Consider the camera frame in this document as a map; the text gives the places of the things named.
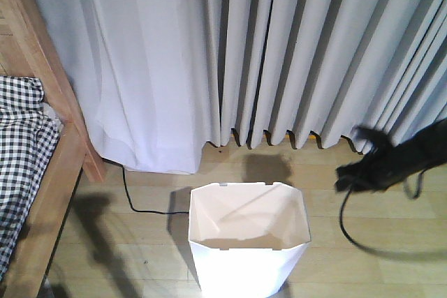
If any checkered bed sheet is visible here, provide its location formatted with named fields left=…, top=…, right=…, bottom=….
left=1, top=75, right=62, bottom=276

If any grey curtain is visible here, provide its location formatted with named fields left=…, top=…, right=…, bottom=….
left=36, top=0, right=446, bottom=173

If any wooden bed frame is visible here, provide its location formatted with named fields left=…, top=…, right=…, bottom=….
left=1, top=0, right=105, bottom=297

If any white plastic trash bin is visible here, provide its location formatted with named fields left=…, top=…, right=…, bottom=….
left=188, top=182, right=312, bottom=297

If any black camera cable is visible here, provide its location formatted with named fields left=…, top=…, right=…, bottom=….
left=338, top=186, right=447, bottom=262

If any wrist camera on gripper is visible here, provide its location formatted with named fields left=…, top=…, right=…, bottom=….
left=355, top=125, right=395, bottom=151

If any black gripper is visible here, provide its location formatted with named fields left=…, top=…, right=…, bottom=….
left=335, top=147, right=416, bottom=193

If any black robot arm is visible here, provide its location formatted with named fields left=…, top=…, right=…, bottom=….
left=335, top=119, right=446, bottom=192

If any black floor cable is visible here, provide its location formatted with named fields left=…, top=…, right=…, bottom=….
left=104, top=158, right=191, bottom=215

